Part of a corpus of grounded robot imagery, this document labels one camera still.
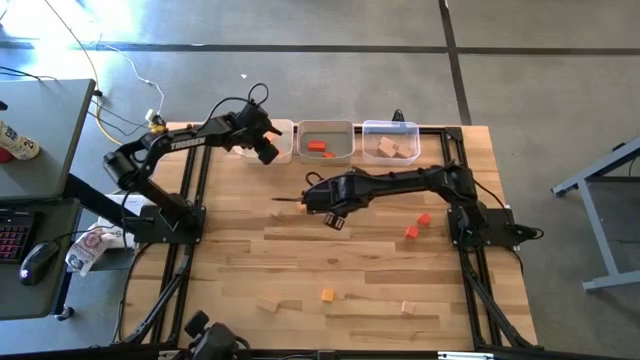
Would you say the dark grey desk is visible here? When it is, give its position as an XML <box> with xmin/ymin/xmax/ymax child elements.
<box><xmin>0</xmin><ymin>197</ymin><xmax>84</xmax><ymax>321</ymax></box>

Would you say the blue-grey metal table frame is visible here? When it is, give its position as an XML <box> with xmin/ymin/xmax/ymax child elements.
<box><xmin>551</xmin><ymin>135</ymin><xmax>640</xmax><ymax>293</ymax></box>

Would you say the silver metal bracket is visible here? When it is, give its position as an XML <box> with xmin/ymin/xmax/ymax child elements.
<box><xmin>437</xmin><ymin>350</ymin><xmax>496</xmax><ymax>360</ymax></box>

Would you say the yellow extension cable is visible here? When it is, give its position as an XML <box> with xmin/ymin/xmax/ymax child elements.
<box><xmin>93</xmin><ymin>94</ymin><xmax>167</xmax><ymax>150</ymax></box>

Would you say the black aluminium table frame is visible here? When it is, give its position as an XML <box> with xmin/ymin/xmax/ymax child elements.
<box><xmin>113</xmin><ymin>121</ymin><xmax>540</xmax><ymax>351</ymax></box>

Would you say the white printed bottle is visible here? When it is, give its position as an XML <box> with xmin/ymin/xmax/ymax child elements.
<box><xmin>0</xmin><ymin>119</ymin><xmax>41</xmax><ymax>161</ymax></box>

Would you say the crumpled printed snack bag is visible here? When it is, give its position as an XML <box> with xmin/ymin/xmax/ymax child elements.
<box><xmin>64</xmin><ymin>224</ymin><xmax>117</xmax><ymax>279</ymax></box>

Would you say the grey plastic bin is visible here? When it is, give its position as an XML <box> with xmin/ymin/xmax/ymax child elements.
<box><xmin>296</xmin><ymin>118</ymin><xmax>357</xmax><ymax>165</ymax></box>

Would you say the light grey desk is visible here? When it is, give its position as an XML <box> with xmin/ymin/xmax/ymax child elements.
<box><xmin>0</xmin><ymin>78</ymin><xmax>97</xmax><ymax>202</ymax></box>

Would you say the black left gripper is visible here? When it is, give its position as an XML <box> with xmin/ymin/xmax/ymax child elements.
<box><xmin>232</xmin><ymin>101</ymin><xmax>281</xmax><ymax>167</ymax></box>

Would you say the black computer mouse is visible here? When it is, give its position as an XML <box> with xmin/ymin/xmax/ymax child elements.
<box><xmin>18</xmin><ymin>241</ymin><xmax>61</xmax><ymax>287</ymax></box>

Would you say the white plastic bin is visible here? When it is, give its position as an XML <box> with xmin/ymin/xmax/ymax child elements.
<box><xmin>234</xmin><ymin>118</ymin><xmax>295</xmax><ymax>165</ymax></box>

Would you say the clear plastic bin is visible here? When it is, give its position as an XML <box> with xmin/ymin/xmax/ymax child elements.
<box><xmin>361</xmin><ymin>119</ymin><xmax>422</xmax><ymax>167</ymax></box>

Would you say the black keyboard red backlight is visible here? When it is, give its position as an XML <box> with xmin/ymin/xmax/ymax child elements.
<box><xmin>0</xmin><ymin>209</ymin><xmax>35</xmax><ymax>265</ymax></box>

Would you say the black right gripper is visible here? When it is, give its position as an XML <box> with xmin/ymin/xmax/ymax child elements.
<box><xmin>271</xmin><ymin>170</ymin><xmax>369</xmax><ymax>232</ymax></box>

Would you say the white cable with adapter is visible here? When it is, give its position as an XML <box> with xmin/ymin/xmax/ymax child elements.
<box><xmin>98</xmin><ymin>40</ymin><xmax>166</xmax><ymax>123</ymax></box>

